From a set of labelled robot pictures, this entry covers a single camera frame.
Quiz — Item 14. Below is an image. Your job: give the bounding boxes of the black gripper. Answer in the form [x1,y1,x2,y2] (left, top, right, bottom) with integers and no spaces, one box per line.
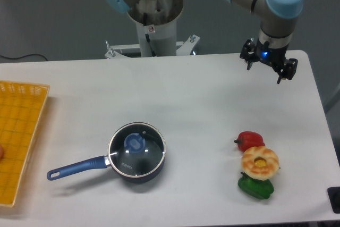
[240,39,298,84]

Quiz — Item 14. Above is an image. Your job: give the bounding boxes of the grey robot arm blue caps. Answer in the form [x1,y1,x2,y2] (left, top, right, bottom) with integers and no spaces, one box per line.
[227,0,304,81]

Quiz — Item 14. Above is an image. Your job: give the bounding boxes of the glass lid blue knob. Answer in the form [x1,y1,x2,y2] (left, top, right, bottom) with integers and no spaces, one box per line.
[107,122,166,183]

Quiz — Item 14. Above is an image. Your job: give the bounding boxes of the red toy bell pepper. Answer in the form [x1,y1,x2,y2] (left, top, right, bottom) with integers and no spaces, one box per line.
[234,131,265,152]

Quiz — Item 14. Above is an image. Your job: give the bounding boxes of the green toy bell pepper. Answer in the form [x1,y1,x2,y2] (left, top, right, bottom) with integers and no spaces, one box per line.
[237,172,275,199]

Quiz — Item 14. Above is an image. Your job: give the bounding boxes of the black table corner device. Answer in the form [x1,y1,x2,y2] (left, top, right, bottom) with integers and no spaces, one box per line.
[327,187,340,214]

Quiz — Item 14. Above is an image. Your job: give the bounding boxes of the yellow woven basket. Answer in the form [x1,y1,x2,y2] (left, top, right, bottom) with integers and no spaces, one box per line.
[1,80,50,207]

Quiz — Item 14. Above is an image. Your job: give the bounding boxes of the orange object in basket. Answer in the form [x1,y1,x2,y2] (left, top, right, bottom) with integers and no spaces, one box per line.
[0,144,4,160]

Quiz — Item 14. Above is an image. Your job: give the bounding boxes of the toy grilled bread ring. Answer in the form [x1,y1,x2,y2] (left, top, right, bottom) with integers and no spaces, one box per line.
[241,146,281,181]

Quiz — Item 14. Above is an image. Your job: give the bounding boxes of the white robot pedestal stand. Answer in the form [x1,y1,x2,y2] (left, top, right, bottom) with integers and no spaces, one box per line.
[104,0,200,60]

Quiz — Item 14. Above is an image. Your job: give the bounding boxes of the blue saucepan with handle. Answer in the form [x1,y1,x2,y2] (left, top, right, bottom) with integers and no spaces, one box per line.
[46,122,168,184]

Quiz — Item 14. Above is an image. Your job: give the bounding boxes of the black floor cable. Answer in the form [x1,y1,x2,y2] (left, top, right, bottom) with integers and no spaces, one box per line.
[0,54,49,61]

